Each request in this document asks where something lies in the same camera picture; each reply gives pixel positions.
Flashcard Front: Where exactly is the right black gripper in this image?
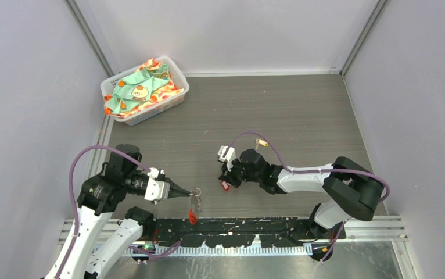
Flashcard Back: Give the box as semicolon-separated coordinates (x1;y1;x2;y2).
220;155;261;188

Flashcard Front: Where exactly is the key with red tag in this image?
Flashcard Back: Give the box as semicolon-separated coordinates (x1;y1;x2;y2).
221;181;232;191

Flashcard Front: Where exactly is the red keyring with metal chain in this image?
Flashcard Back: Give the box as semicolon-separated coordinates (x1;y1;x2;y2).
188;187;202;225

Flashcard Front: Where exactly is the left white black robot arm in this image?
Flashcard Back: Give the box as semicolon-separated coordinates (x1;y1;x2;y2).
46;144;193;278

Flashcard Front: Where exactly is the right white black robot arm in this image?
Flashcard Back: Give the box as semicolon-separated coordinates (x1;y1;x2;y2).
217;146;385;239

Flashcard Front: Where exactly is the key with yellow tag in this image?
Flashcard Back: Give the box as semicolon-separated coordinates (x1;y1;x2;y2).
255;138;269;149

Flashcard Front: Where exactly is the colourful patterned cloth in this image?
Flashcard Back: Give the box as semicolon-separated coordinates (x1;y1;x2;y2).
103;58;185;117

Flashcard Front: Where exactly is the white plastic basket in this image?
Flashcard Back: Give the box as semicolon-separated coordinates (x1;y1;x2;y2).
100;56;190;127

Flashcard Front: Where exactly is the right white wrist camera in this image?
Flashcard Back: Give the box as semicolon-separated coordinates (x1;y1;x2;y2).
217;145;236;171

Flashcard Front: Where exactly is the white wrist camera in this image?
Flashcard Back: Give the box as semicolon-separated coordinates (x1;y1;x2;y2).
217;145;236;171
147;167;165;179

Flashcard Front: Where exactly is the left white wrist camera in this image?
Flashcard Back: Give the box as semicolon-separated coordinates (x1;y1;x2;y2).
147;167;165;179

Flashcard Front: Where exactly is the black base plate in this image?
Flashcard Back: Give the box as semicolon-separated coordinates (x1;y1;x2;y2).
140;217;346;248

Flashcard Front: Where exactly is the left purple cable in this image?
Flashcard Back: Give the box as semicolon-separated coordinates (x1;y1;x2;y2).
55;145;184;279

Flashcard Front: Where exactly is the purple cable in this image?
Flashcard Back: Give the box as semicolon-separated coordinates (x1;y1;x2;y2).
55;145;184;279
224;131;391;263

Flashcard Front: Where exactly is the aluminium front rail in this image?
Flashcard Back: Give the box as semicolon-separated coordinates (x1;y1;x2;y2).
58;219;409;258

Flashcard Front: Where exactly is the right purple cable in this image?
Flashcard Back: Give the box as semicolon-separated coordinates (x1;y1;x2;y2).
224;131;391;263

